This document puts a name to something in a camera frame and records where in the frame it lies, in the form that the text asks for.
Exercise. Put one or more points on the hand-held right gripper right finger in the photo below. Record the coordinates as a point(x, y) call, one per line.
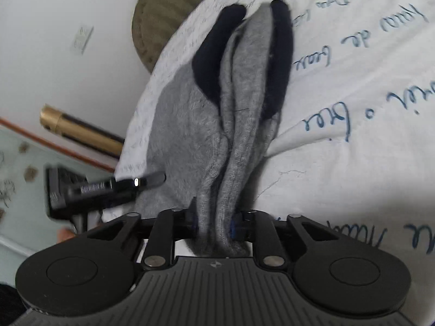
point(245, 225)

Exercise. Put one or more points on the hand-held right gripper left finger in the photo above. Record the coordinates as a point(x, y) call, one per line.
point(183, 218)

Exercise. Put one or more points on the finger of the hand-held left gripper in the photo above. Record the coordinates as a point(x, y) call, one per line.
point(139, 184)

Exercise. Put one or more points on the grey and navy small garment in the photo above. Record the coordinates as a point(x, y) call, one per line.
point(238, 108)

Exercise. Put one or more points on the person's left hand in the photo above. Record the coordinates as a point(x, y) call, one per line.
point(67, 235)

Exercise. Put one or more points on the gold and black tube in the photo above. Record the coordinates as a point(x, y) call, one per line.
point(81, 130)

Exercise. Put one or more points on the dark cloth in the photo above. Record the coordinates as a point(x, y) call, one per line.
point(12, 300)

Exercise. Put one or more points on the white blanket with script print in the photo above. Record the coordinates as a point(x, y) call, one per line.
point(340, 91)

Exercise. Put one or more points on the tan upholstered headboard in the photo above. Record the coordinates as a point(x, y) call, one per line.
point(159, 13)

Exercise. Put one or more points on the white wall socket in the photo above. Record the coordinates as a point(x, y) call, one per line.
point(81, 39)

